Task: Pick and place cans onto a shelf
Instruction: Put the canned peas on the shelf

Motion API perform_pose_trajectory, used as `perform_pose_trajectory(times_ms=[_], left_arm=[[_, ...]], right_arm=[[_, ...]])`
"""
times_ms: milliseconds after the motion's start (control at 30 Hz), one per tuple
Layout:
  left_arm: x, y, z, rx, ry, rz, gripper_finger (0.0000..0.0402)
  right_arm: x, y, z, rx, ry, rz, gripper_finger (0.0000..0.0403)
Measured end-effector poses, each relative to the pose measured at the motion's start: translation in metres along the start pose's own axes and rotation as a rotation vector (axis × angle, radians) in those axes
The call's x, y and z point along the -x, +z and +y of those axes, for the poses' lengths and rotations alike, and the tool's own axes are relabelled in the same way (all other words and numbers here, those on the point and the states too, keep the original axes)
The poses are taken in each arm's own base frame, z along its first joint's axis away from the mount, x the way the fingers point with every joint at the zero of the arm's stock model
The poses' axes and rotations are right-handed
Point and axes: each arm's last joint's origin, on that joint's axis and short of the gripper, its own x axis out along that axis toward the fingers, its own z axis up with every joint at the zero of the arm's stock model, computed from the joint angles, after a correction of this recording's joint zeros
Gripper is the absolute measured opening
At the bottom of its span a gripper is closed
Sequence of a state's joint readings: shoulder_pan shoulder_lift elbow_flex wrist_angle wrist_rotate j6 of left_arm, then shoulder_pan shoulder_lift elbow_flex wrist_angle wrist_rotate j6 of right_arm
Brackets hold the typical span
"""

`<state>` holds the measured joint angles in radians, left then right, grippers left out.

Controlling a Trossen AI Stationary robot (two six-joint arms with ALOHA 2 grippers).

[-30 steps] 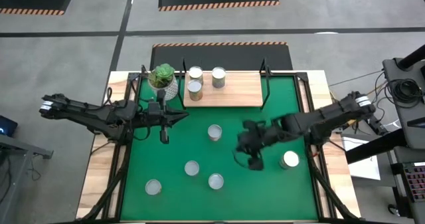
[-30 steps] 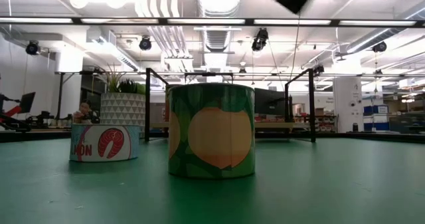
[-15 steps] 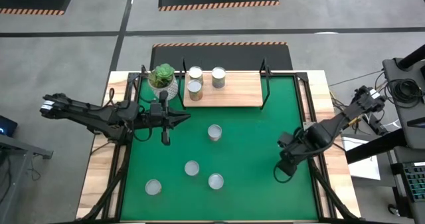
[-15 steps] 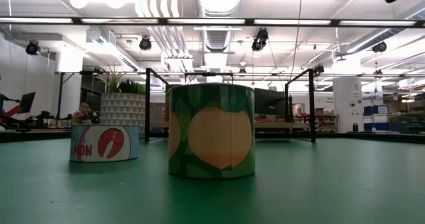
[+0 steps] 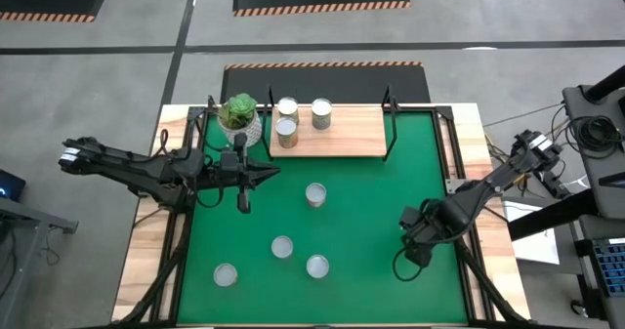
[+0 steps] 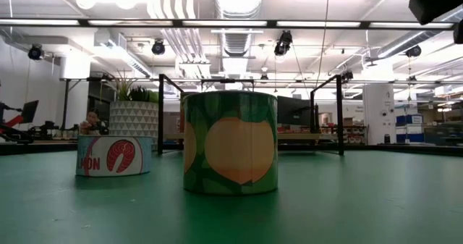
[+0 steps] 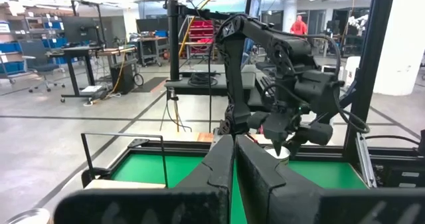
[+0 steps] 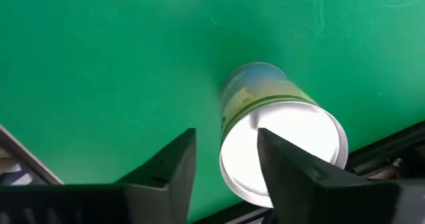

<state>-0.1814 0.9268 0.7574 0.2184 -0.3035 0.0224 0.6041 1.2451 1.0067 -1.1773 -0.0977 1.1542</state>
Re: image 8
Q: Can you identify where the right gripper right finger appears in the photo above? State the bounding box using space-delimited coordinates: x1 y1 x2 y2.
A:
257 128 403 224

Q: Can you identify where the silver can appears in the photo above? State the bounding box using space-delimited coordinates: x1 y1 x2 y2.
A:
218 61 349 209

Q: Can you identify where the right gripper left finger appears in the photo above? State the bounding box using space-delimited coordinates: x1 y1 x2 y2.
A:
115 128 197 224

